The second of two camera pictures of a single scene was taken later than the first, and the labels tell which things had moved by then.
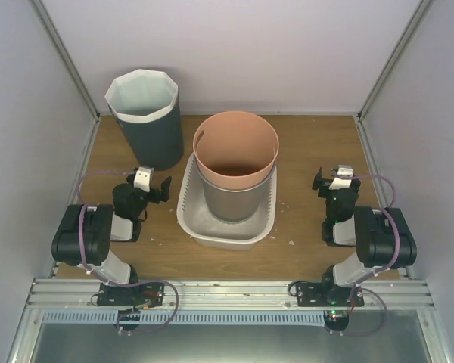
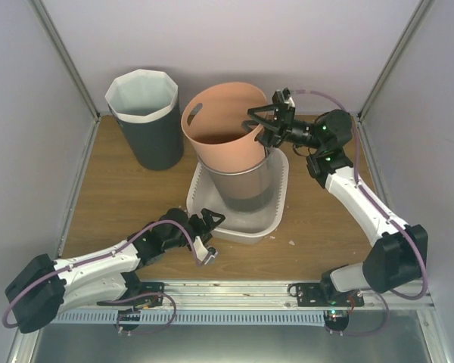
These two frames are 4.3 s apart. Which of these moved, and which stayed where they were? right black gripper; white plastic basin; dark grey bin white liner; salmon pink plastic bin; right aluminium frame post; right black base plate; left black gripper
Moved: left black gripper; salmon pink plastic bin; white plastic basin; right black gripper
Stayed: right black base plate; right aluminium frame post; dark grey bin white liner
